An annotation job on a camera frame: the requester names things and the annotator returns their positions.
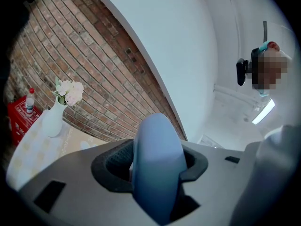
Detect person's white shirt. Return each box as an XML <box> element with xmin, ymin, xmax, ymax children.
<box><xmin>229</xmin><ymin>123</ymin><xmax>301</xmax><ymax>226</ymax></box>

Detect white vase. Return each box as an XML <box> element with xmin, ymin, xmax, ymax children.
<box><xmin>42</xmin><ymin>95</ymin><xmax>63</xmax><ymax>138</ymax></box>

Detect long fluorescent light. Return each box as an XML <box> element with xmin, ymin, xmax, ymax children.
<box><xmin>252</xmin><ymin>98</ymin><xmax>276</xmax><ymax>124</ymax></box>

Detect big blue plate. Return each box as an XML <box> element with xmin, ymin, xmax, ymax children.
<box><xmin>131</xmin><ymin>113</ymin><xmax>188</xmax><ymax>226</ymax></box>

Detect white artificial flowers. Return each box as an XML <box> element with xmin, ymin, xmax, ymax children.
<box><xmin>51</xmin><ymin>77</ymin><xmax>85</xmax><ymax>107</ymax></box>

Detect person's head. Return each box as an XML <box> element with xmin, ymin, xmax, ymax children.
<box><xmin>251</xmin><ymin>47</ymin><xmax>292</xmax><ymax>96</ymax></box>

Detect clear plastic water bottle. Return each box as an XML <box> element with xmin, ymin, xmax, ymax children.
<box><xmin>25</xmin><ymin>88</ymin><xmax>35</xmax><ymax>118</ymax></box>

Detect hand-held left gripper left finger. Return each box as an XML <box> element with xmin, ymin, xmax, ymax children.
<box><xmin>17</xmin><ymin>139</ymin><xmax>165</xmax><ymax>226</ymax></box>

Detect black head camera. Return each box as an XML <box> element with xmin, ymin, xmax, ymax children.
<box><xmin>236</xmin><ymin>58</ymin><xmax>249</xmax><ymax>86</ymax></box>

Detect red fire equipment box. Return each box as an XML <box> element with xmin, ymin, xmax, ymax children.
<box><xmin>7</xmin><ymin>95</ymin><xmax>43</xmax><ymax>147</ymax></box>

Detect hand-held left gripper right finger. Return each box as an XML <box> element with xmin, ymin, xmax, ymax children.
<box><xmin>169</xmin><ymin>139</ymin><xmax>245</xmax><ymax>226</ymax></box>

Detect white pipe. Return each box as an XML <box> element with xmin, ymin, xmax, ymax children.
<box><xmin>213</xmin><ymin>84</ymin><xmax>266</xmax><ymax>105</ymax></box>

